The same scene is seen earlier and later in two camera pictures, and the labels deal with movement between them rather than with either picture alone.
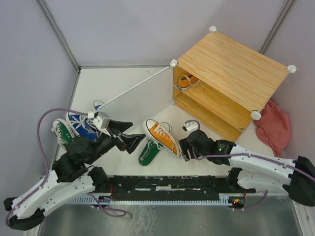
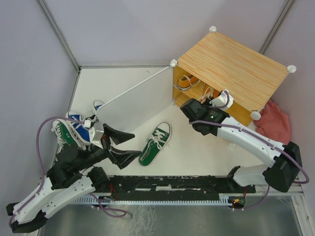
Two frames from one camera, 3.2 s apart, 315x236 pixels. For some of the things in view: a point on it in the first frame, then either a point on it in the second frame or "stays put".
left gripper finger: x=117 y=125 to x=117 y=136
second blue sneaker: x=82 y=126 stays put
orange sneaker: x=186 y=81 stays put
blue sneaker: x=97 y=103 stays put
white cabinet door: x=142 y=100 stays put
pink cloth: x=273 y=128 stays put
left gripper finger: x=132 y=141 to x=121 y=158
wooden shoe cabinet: x=225 y=83 stays put
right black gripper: x=185 y=146 to x=204 y=105
